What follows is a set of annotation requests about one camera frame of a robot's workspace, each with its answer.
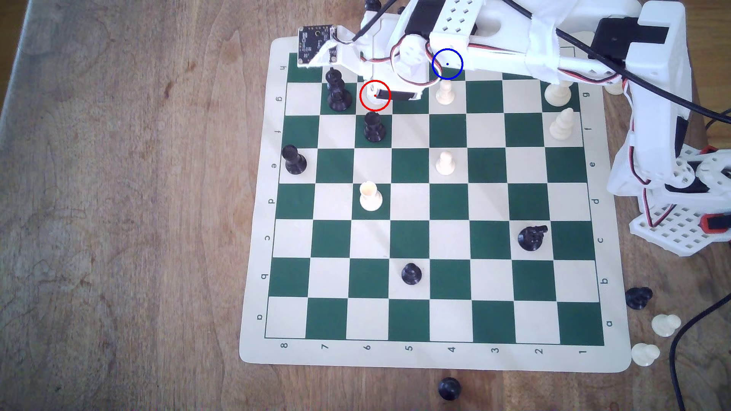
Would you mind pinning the black camera circuit board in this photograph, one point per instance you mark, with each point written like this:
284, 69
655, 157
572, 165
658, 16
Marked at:
316, 43

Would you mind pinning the green white chess board mat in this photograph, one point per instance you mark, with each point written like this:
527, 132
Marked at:
451, 240

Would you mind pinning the black chess knight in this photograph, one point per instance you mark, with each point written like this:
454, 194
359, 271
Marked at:
531, 238
637, 298

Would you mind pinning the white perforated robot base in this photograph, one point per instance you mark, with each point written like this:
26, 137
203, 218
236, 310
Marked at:
682, 228

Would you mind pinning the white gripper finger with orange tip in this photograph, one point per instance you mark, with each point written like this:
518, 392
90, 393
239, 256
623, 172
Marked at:
374, 91

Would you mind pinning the white chess bishop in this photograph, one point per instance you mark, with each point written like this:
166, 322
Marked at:
562, 125

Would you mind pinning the tall black chess king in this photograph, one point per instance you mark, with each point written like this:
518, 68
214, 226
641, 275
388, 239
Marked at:
339, 98

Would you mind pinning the tall white chess piece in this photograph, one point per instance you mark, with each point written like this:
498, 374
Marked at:
557, 94

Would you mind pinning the black chess pawn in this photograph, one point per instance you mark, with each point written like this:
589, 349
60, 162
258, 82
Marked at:
449, 389
294, 161
411, 274
374, 128

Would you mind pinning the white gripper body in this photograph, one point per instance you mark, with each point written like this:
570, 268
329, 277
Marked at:
403, 95

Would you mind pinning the black chess piece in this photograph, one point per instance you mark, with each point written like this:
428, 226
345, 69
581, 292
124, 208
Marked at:
372, 4

